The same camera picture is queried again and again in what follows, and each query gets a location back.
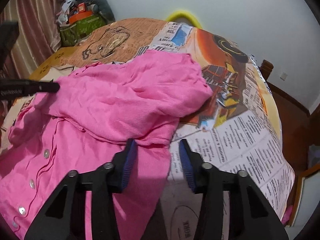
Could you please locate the pink knit cardigan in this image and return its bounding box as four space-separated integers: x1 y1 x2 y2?
1 50 212 239

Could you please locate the striped red beige curtain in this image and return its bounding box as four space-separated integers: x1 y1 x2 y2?
1 0 65 79

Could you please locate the green fabric storage box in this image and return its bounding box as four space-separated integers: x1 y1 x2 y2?
59 15 106 47

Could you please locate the orange box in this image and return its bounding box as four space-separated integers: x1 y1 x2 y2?
68 11 93 24

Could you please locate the printed newspaper pattern bedspread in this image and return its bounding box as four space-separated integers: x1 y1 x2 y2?
0 17 296 240

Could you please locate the yellow foam arch tube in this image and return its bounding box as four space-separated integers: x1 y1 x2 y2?
165 10 203 29

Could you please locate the wall power socket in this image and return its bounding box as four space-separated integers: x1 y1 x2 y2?
280 72 287 81

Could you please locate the wooden bed post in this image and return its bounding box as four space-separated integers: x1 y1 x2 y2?
259 60 274 81

